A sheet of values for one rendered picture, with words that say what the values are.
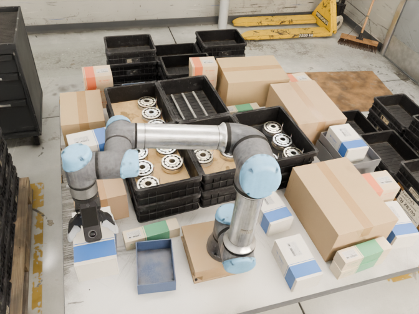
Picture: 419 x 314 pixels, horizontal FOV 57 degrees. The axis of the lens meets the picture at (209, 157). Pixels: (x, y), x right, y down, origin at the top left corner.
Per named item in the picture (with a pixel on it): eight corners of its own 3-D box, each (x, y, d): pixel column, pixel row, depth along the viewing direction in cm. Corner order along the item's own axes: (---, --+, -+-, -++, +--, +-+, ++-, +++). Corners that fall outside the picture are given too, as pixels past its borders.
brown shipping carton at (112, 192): (129, 217, 178) (126, 194, 167) (80, 228, 172) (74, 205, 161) (116, 172, 198) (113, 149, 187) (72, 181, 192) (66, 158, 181)
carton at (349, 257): (378, 243, 170) (383, 235, 166) (387, 255, 166) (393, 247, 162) (332, 258, 163) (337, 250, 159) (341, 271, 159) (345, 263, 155)
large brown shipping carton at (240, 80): (267, 80, 275) (273, 55, 261) (283, 104, 254) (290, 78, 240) (213, 84, 266) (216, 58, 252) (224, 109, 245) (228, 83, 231)
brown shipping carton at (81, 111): (108, 143, 214) (105, 120, 203) (66, 148, 208) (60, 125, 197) (102, 111, 235) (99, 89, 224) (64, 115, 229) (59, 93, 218)
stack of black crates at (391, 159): (408, 200, 276) (430, 167, 252) (372, 208, 268) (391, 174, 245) (376, 162, 303) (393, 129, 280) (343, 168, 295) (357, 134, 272)
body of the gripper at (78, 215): (101, 203, 121) (96, 176, 113) (104, 225, 115) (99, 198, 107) (76, 207, 119) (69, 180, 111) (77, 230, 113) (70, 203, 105)
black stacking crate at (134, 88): (176, 140, 203) (176, 123, 196) (119, 150, 194) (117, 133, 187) (156, 98, 230) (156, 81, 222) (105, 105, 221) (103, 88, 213)
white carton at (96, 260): (119, 273, 120) (116, 258, 113) (78, 282, 116) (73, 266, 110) (112, 222, 133) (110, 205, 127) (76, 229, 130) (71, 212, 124)
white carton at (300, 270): (317, 285, 160) (323, 273, 154) (292, 292, 157) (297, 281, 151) (295, 245, 174) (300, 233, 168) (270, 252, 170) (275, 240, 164)
